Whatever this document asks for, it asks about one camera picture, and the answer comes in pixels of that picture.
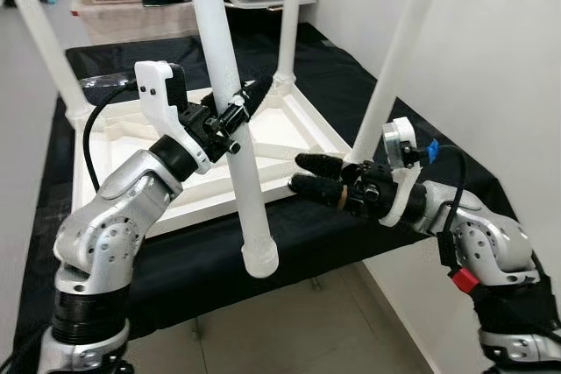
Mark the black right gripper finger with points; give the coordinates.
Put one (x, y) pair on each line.
(323, 165)
(317, 188)

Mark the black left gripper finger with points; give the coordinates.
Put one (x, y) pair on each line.
(254, 95)

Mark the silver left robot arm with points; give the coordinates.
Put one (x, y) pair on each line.
(105, 234)

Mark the white plastic children table top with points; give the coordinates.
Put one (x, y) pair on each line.
(280, 129)

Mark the clear tape strip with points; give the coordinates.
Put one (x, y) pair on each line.
(105, 82)

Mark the beige woven mat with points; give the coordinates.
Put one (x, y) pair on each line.
(131, 22)

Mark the black tablecloth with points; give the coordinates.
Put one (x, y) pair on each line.
(175, 278)

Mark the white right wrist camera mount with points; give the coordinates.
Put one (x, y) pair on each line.
(399, 137)

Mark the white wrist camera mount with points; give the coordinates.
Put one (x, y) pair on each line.
(399, 137)
(156, 85)

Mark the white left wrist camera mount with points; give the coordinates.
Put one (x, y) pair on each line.
(156, 85)

